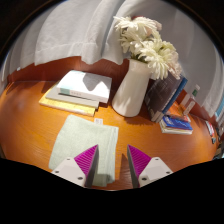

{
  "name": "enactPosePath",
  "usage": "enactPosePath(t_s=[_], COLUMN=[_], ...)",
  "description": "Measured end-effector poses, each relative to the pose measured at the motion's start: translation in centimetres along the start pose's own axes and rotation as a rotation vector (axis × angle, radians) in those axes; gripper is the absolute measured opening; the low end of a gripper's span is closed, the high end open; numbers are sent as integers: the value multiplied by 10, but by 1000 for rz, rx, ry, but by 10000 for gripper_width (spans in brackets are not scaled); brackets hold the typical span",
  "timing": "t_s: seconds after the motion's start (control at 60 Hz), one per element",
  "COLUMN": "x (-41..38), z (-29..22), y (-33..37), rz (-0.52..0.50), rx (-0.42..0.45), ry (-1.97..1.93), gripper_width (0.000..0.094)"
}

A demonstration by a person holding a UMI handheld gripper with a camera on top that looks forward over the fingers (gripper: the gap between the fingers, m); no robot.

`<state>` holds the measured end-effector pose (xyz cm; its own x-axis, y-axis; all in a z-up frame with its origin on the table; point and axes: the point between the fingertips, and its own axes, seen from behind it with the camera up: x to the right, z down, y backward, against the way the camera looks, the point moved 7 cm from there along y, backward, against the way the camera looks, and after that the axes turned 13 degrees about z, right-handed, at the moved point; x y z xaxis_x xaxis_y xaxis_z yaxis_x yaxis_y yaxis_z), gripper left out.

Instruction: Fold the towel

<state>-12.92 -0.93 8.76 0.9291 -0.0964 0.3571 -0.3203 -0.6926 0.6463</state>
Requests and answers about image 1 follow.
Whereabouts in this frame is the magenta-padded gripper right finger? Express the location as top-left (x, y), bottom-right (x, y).
top-left (126, 143), bottom-right (174, 189)

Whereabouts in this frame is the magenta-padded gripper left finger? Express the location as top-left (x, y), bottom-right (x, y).
top-left (51, 143), bottom-right (100, 188)

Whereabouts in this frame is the pale green towel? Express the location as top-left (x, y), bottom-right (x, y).
top-left (48, 114), bottom-right (120, 188)

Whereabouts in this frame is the blue flat book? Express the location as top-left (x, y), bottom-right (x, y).
top-left (159, 114), bottom-right (194, 132)

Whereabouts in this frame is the red book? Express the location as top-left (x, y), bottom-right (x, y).
top-left (204, 120), bottom-right (216, 138)

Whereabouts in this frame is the grey flat book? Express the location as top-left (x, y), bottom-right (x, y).
top-left (44, 83), bottom-right (101, 110)

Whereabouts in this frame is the dark grey standing book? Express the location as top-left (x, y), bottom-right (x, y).
top-left (144, 71), bottom-right (184, 123)

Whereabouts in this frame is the clear plastic bottle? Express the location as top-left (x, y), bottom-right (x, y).
top-left (182, 84), bottom-right (201, 117)

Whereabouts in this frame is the blue standing book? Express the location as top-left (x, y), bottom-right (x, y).
top-left (156, 77), bottom-right (189, 124)

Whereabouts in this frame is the white ceramic vase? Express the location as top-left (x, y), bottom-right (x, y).
top-left (111, 58), bottom-right (153, 118)

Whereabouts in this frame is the thick white book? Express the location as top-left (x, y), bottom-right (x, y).
top-left (56, 69), bottom-right (113, 104)

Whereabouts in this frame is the white flower bouquet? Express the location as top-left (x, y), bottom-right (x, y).
top-left (113, 15), bottom-right (183, 81)

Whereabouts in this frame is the white curtain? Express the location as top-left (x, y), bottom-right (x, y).
top-left (0, 0), bottom-right (224, 116)

